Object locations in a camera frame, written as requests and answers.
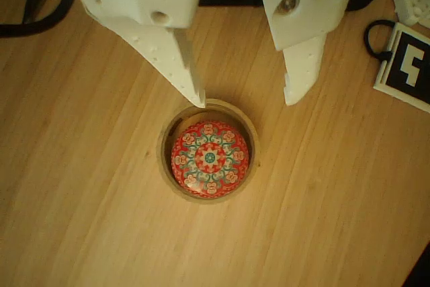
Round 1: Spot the white block with black marker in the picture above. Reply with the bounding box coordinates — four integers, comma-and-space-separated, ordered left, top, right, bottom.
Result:
372, 22, 430, 115

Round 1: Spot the red floral patterned disc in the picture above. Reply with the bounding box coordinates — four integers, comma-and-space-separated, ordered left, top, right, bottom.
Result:
170, 119, 252, 198

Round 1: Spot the black elastic band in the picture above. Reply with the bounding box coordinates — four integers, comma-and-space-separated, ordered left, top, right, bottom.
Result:
364, 19, 399, 63

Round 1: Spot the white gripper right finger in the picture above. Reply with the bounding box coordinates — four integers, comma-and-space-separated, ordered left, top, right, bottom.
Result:
258, 0, 360, 106

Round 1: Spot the black cable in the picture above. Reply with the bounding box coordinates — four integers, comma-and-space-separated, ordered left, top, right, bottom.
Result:
0, 0, 77, 38

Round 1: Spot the beige masking tape roll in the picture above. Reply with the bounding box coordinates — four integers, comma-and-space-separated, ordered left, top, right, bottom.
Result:
157, 98, 261, 204

